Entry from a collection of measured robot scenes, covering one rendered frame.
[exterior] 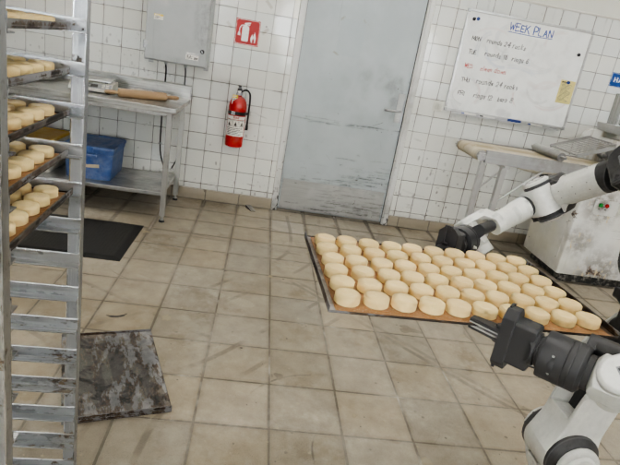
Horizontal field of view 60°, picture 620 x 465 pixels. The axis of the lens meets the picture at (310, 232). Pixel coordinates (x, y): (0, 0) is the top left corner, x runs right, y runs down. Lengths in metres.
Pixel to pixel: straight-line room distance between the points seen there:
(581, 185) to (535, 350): 0.75
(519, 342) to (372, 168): 4.05
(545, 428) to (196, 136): 3.91
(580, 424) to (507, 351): 0.55
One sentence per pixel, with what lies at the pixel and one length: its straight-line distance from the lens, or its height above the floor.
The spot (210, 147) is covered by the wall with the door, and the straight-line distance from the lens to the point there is 4.89.
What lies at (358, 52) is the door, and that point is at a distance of 4.87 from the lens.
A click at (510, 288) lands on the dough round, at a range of 1.28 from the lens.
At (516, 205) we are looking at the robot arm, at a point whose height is 1.11.
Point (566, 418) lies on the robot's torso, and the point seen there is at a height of 0.68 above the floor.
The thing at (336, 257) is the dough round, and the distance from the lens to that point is 1.20.
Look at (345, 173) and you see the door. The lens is 4.99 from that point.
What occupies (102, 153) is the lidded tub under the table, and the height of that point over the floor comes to 0.45.
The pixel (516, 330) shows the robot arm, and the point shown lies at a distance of 1.06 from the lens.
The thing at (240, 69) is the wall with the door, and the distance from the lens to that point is 4.79.
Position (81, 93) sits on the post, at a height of 1.27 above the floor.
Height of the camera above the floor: 1.45
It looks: 19 degrees down
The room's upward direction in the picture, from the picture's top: 10 degrees clockwise
